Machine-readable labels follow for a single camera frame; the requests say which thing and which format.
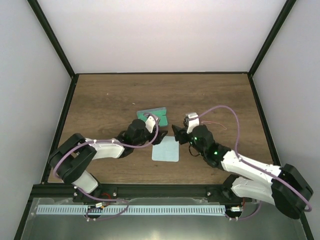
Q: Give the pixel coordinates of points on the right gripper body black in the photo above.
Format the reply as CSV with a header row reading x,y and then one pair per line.
x,y
195,145

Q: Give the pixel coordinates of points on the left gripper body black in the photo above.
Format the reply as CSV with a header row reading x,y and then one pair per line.
x,y
141,140

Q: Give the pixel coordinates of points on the pink sunglasses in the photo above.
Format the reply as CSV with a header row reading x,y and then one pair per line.
x,y
204,122

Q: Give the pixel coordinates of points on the light blue cleaning cloth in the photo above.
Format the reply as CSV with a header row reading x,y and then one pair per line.
x,y
166,151

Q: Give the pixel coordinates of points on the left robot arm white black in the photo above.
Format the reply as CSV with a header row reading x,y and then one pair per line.
x,y
70,161

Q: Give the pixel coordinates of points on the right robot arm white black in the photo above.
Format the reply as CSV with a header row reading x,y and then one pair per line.
x,y
281,186

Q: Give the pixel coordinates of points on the light blue slotted strip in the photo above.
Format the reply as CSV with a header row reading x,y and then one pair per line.
x,y
133,210

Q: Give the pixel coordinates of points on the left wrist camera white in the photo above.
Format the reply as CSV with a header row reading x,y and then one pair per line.
x,y
150,123

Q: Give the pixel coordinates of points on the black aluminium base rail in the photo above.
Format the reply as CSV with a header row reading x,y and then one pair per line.
x,y
213,192

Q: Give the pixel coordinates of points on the black frame post right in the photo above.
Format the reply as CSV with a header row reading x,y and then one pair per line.
x,y
280,20

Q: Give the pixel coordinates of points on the black frame post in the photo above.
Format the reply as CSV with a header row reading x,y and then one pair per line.
x,y
42,19
280,20

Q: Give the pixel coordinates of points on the black frame post left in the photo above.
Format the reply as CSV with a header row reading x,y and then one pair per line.
x,y
42,19

